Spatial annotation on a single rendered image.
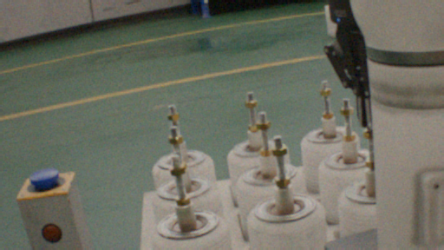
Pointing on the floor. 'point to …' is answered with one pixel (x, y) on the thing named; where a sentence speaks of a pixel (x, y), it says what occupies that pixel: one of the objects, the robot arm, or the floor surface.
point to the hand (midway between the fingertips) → (369, 110)
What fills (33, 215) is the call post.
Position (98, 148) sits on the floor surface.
